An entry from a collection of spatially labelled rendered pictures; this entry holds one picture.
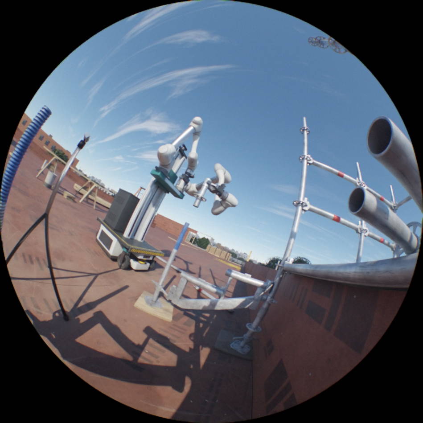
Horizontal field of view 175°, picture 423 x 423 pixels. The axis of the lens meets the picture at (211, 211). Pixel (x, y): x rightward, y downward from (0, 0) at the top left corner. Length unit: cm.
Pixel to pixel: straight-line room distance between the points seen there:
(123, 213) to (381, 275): 199
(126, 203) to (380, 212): 194
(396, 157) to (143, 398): 84
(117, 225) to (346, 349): 205
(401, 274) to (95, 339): 99
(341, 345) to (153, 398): 67
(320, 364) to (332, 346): 7
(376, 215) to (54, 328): 106
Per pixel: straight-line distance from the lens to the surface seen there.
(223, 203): 132
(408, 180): 21
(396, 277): 31
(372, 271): 34
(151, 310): 118
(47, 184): 415
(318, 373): 58
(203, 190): 117
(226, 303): 104
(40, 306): 93
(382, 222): 30
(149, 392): 75
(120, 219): 186
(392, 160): 18
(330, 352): 56
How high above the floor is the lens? 68
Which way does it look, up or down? 13 degrees up
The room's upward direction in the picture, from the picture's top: 24 degrees clockwise
